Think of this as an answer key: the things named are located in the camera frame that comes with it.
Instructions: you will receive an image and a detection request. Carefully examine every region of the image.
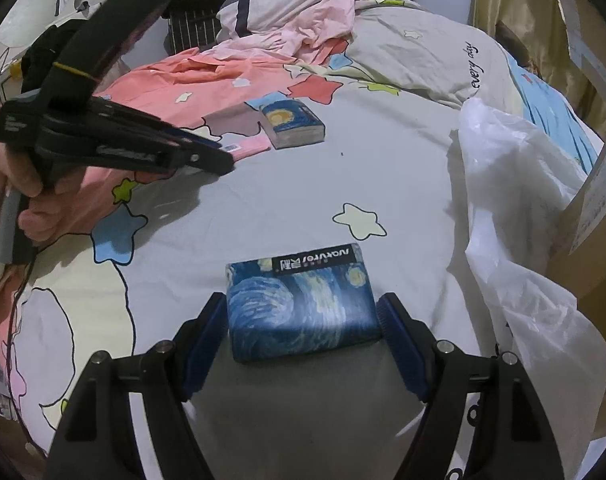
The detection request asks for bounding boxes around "person's left hand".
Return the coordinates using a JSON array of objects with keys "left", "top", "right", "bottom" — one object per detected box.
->
[{"left": 0, "top": 147, "right": 60, "bottom": 252}]

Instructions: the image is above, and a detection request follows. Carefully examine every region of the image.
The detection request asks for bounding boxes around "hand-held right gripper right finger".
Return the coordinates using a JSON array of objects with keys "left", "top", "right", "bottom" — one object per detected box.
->
[{"left": 376, "top": 294, "right": 564, "bottom": 480}]

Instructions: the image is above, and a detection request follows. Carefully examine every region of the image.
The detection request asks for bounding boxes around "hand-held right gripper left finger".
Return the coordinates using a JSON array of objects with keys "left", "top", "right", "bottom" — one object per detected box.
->
[{"left": 43, "top": 291, "right": 229, "bottom": 480}]

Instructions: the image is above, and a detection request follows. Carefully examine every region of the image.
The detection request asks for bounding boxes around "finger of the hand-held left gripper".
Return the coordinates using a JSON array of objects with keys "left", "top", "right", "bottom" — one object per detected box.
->
[
  {"left": 96, "top": 142, "right": 234, "bottom": 176},
  {"left": 90, "top": 98, "right": 223, "bottom": 150}
]

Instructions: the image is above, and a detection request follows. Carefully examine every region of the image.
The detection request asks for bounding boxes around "pile of blankets and clothes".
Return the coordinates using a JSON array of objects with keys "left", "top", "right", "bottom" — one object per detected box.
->
[{"left": 215, "top": 0, "right": 424, "bottom": 41}]

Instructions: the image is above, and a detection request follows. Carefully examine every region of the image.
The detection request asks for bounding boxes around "dark striped bag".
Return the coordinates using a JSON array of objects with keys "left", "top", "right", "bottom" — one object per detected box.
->
[{"left": 165, "top": 0, "right": 241, "bottom": 56}]

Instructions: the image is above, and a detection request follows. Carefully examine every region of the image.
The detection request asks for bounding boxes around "brown cardboard box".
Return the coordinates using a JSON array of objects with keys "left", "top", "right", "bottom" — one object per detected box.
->
[{"left": 545, "top": 0, "right": 606, "bottom": 436}]

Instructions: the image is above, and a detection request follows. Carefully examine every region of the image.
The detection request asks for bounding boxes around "white plastic bag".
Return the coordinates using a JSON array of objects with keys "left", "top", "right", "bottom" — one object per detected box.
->
[{"left": 448, "top": 97, "right": 606, "bottom": 467}]

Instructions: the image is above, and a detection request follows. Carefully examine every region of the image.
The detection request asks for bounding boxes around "black crumpled garment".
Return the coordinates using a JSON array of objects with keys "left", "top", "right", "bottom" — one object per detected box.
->
[{"left": 20, "top": 20, "right": 90, "bottom": 92}]

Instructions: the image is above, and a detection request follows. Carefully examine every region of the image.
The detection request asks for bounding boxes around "brown cushion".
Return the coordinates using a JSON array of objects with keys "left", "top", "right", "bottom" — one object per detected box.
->
[{"left": 497, "top": 20, "right": 544, "bottom": 77}]

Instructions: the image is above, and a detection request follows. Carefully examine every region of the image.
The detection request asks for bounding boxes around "blue starry tissue packet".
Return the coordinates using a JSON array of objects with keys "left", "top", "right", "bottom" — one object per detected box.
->
[
  {"left": 225, "top": 242, "right": 381, "bottom": 365},
  {"left": 259, "top": 100, "right": 327, "bottom": 150}
]

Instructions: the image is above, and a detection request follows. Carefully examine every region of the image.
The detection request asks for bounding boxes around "pink packet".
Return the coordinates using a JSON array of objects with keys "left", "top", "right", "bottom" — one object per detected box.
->
[{"left": 223, "top": 135, "right": 272, "bottom": 162}]

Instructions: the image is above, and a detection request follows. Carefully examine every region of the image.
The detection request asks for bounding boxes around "golden curtain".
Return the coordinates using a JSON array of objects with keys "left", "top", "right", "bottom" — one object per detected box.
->
[{"left": 470, "top": 0, "right": 606, "bottom": 131}]

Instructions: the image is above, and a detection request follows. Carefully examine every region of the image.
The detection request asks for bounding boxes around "light pink garment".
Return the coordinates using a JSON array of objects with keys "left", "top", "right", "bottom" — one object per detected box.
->
[{"left": 203, "top": 0, "right": 384, "bottom": 63}]

